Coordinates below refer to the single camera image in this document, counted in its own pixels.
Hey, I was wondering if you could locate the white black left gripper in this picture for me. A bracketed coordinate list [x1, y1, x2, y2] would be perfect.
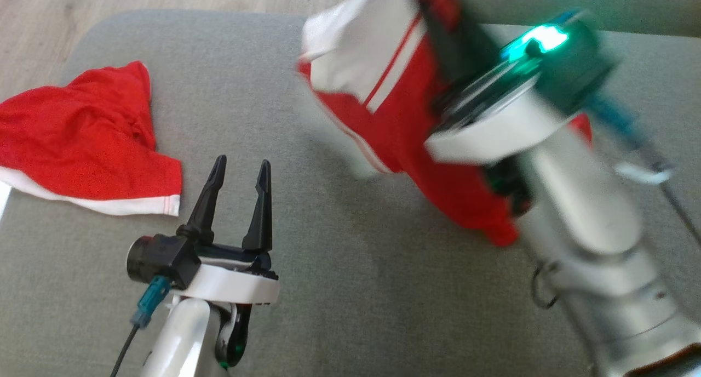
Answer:
[170, 155, 280, 306]

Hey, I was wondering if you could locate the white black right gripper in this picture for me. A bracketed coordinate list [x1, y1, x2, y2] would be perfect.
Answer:
[419, 0, 582, 165]

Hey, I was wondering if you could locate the red white numbered jersey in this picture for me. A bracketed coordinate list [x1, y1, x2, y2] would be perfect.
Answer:
[296, 0, 593, 247]

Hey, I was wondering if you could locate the grey fabric sofa seat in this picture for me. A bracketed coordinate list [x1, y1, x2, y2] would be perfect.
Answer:
[0, 9, 701, 377]

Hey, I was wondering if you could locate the red shorts white trim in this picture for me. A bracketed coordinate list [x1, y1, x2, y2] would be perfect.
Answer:
[0, 60, 183, 217]

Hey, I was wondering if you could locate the white cable label tape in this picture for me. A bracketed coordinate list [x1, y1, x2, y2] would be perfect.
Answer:
[613, 162, 674, 186]

